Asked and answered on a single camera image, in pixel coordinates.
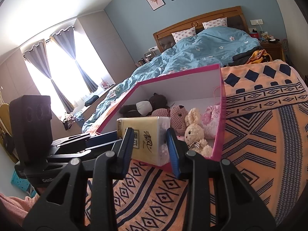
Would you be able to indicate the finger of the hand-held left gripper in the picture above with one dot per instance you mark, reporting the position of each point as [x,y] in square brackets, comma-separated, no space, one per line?
[103,138]
[79,154]

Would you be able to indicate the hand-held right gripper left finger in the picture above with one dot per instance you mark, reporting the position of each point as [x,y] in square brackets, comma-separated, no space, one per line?
[127,146]

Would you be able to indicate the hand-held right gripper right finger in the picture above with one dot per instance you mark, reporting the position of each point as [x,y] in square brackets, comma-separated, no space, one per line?
[173,154]

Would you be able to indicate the yellow tissue pack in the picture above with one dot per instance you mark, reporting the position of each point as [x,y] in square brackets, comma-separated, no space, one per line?
[149,139]

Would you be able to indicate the cream rabbit plush toy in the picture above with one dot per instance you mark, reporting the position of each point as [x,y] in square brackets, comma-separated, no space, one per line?
[193,132]

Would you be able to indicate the pink knitted plush bear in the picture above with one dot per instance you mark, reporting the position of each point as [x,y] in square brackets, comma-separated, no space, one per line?
[179,118]

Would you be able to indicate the grey raccoon plush toy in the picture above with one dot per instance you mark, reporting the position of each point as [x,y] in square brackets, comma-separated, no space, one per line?
[142,108]

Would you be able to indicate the pink floral pouch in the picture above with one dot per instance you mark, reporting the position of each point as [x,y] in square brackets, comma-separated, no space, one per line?
[211,122]

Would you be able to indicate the pink cardboard box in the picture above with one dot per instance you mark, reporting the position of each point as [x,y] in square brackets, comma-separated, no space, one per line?
[187,84]

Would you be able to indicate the person's left forearm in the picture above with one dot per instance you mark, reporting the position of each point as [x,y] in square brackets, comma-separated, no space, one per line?
[14,207]

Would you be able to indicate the yellow garment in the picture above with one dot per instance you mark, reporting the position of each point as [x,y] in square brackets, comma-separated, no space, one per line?
[4,115]

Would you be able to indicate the dark blue cushion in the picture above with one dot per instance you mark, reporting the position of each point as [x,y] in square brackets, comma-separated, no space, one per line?
[91,100]

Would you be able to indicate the small pink fan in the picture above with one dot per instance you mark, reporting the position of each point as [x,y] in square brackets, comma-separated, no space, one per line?
[104,84]

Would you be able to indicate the teal plastic basket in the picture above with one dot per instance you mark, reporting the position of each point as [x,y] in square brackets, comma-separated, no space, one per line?
[20,182]

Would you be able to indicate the grey blue curtain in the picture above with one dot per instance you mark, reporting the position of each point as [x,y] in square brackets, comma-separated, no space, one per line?
[38,62]
[65,43]

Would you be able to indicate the orange patterned blanket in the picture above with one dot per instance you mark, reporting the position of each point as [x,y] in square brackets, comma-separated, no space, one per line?
[252,137]

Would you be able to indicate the bedside table with bottles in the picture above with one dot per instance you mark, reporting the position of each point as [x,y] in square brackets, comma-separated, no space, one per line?
[145,57]

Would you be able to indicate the blue floral duvet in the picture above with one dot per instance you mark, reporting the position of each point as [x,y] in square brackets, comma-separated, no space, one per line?
[192,50]

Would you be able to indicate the dark grey blanket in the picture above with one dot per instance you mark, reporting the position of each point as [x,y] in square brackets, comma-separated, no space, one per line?
[240,55]

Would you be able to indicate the white spotted pillow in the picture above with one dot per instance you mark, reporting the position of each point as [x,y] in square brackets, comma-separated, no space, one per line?
[182,35]
[214,23]

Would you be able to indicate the yellow orange plush toy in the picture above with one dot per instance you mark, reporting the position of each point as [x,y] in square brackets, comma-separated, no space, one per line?
[257,55]

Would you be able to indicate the dark wooden nightstand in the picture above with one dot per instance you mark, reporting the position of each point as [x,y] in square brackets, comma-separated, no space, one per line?
[272,49]

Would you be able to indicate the wooden bed headboard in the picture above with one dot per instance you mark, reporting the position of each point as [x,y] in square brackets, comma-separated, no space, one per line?
[216,13]

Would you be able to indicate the framed pink flower picture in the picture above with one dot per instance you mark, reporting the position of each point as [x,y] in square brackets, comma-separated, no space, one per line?
[154,0]

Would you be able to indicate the white wall socket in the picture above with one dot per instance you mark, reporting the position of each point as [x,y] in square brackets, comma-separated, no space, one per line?
[153,48]
[256,21]

